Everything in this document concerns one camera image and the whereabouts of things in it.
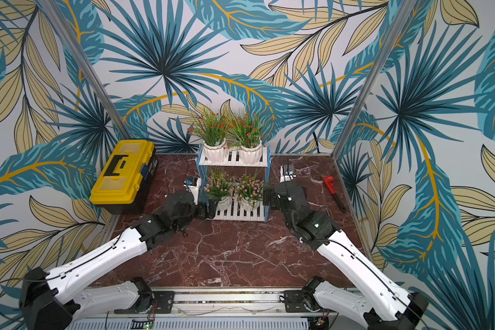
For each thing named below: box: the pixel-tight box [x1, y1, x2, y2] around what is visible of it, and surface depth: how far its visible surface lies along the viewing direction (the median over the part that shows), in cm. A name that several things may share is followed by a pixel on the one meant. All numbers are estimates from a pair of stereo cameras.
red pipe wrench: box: [323, 175, 347, 213], surface depth 109 cm
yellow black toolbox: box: [89, 139, 158, 215], surface depth 90 cm
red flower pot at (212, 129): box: [187, 112, 228, 165], surface depth 76 cm
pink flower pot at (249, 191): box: [233, 170, 264, 212], surface depth 88 cm
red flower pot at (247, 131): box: [230, 111, 264, 165], surface depth 76 cm
